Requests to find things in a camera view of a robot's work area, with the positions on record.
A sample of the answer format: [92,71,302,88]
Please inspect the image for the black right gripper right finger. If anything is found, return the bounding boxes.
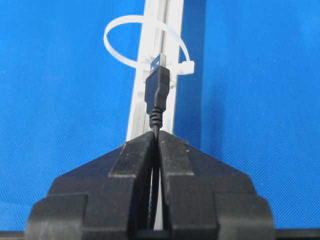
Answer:
[158,131,275,240]

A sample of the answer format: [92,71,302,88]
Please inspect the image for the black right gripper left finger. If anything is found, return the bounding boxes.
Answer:
[24,131,155,240]

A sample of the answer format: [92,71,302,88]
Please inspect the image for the black USB cable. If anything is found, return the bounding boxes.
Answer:
[144,53,171,231]

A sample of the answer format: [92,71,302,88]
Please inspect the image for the white zip tie loop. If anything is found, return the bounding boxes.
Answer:
[103,15,195,75]

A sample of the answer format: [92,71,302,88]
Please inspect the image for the blue table mat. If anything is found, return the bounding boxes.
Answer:
[0,0,320,231]

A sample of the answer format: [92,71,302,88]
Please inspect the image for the aluminium extrusion frame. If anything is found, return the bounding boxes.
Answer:
[124,0,185,231]

